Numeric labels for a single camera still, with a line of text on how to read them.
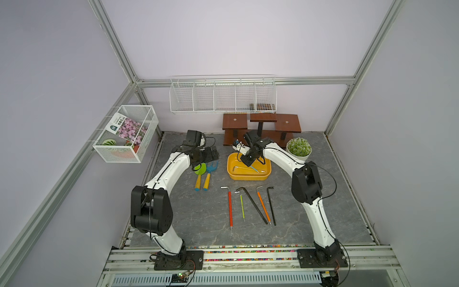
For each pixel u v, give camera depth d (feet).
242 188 3.09
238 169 3.33
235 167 3.35
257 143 2.47
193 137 2.28
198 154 2.45
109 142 2.32
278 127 3.39
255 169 3.17
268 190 3.08
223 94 3.26
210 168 3.41
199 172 3.34
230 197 3.01
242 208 2.87
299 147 3.13
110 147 2.32
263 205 2.91
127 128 2.46
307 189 1.94
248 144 2.69
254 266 2.40
